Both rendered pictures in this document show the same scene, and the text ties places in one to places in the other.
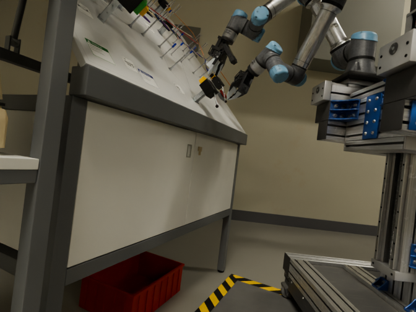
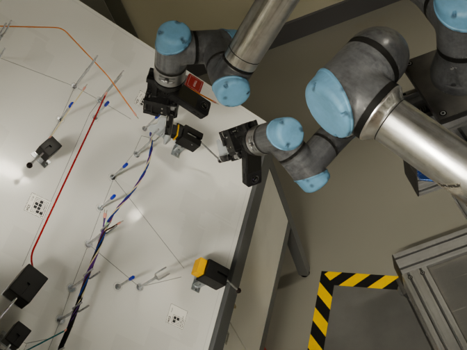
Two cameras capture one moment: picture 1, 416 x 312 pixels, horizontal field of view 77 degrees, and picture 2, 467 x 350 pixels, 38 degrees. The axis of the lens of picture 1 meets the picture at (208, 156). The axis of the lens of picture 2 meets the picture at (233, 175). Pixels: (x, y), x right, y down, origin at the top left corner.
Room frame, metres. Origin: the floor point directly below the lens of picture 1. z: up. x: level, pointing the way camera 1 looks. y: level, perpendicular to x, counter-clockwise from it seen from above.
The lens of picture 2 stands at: (0.15, -0.21, 2.32)
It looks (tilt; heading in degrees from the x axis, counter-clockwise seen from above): 48 degrees down; 6
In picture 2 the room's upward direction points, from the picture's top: 23 degrees counter-clockwise
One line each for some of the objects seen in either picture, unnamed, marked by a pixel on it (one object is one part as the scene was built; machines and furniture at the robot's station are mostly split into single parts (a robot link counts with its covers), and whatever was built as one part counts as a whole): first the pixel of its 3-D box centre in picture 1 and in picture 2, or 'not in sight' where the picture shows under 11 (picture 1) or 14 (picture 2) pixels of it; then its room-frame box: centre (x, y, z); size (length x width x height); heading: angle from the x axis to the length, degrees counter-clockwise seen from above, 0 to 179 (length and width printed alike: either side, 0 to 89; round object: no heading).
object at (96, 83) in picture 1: (200, 124); (221, 299); (1.10, 0.05, 0.83); 1.18 x 0.05 x 0.06; 155
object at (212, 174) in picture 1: (215, 177); (257, 256); (1.36, -0.05, 0.60); 0.55 x 0.03 x 0.39; 155
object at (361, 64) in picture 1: (359, 70); (463, 57); (1.28, -0.69, 1.21); 0.15 x 0.15 x 0.10
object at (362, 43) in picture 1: (361, 47); (461, 15); (1.29, -0.69, 1.33); 0.13 x 0.12 x 0.14; 2
